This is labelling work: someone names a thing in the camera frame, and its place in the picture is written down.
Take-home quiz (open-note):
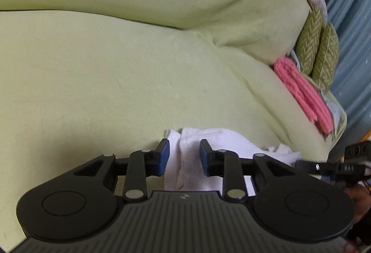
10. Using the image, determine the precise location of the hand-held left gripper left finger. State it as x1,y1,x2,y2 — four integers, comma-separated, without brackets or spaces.
72,139,170,203

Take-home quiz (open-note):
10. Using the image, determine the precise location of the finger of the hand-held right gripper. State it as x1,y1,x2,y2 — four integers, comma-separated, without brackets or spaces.
296,160,371,181

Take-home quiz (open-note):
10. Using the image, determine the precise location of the pink folded blanket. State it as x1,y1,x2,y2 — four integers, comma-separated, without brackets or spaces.
274,57,334,135

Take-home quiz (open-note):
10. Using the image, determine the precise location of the green covered sofa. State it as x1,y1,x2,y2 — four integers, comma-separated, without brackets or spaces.
0,0,348,242

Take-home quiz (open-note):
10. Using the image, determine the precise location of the blue curtain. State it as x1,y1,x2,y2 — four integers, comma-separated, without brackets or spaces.
322,0,371,149

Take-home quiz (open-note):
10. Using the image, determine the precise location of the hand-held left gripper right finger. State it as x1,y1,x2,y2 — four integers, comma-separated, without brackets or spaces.
200,139,296,203

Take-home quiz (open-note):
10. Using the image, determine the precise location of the white garment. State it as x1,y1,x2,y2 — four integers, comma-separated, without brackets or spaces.
164,126,302,193

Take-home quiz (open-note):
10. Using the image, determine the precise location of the green herringbone pillow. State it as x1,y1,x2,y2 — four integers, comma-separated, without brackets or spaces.
296,7,323,75
311,23,339,90

